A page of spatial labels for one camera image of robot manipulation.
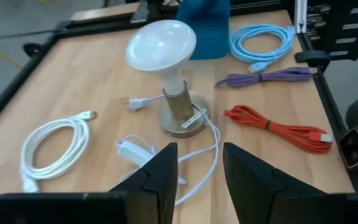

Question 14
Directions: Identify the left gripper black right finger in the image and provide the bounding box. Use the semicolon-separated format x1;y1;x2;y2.
223;142;347;224

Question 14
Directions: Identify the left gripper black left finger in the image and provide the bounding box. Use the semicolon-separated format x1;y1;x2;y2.
109;142;179;224

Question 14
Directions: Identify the red cable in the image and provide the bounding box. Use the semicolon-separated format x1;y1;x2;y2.
224;105;334;155

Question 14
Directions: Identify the white USB cable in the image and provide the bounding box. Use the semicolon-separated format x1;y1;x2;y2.
19;110;98;194

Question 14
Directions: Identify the purple cable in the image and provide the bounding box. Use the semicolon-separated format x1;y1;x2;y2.
215;67;318;88

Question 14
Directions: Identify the light blue cable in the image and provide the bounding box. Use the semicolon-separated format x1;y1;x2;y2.
229;24;297;74

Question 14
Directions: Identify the white bulb brass table lamp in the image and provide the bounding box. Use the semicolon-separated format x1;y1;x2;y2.
125;19;211;139

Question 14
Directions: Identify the blue plastic bin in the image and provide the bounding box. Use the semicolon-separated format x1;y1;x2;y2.
175;0;231;60

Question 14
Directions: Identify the black vented equipment case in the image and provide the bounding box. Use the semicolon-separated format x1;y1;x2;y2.
306;0;358;62

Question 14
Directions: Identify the white lamp power cord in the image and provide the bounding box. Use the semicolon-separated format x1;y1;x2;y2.
115;93;222;206

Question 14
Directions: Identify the silver table-level camera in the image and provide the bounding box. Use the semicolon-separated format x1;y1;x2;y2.
339;128;358;169

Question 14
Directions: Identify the black aluminium table frame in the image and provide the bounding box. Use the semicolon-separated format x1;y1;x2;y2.
0;0;357;194

